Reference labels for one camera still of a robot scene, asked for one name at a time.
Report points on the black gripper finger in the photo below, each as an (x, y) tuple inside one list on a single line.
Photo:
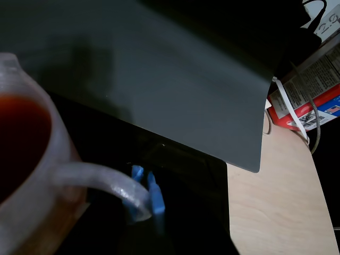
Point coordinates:
[(156, 196), (137, 172)]

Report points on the translucent pink gooseneck kettle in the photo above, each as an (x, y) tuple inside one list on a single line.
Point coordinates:
[(26, 186)]

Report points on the black rubber work mat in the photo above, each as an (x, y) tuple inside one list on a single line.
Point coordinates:
[(186, 199)]

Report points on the grey flexible sheet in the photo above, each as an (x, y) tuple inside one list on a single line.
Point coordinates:
[(186, 93)]

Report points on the red white cardboard box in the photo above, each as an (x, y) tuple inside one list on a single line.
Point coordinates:
[(300, 87)]

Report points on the white handwritten label box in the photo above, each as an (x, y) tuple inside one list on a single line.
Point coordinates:
[(330, 24)]

